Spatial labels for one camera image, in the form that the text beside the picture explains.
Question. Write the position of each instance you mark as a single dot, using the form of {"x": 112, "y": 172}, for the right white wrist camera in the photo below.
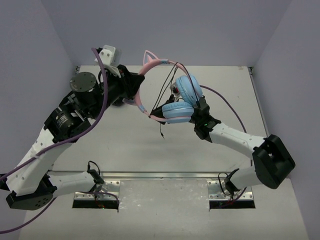
{"x": 174, "y": 90}

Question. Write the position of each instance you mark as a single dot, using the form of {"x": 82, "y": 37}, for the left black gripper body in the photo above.
{"x": 128, "y": 81}

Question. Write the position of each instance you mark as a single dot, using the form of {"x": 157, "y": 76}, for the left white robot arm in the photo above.
{"x": 31, "y": 184}

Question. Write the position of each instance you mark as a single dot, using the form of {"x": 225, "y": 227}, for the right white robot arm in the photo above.
{"x": 272, "y": 162}

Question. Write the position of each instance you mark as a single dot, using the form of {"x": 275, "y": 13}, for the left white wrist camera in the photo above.
{"x": 110, "y": 57}

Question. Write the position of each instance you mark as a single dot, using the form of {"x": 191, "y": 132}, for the right metal mounting bracket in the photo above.
{"x": 217, "y": 192}

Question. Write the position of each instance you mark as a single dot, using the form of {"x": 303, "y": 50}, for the pink blue cat-ear headphones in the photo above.
{"x": 185, "y": 93}

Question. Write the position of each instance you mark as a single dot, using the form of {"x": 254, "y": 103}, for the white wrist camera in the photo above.
{"x": 110, "y": 57}
{"x": 174, "y": 90}

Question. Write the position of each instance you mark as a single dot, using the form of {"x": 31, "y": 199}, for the left metal mounting bracket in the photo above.
{"x": 108, "y": 192}

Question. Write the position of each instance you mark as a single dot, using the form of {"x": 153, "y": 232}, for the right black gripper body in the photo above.
{"x": 194, "y": 120}

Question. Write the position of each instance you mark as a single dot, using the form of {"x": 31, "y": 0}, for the metal mounting bracket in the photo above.
{"x": 108, "y": 192}
{"x": 217, "y": 192}

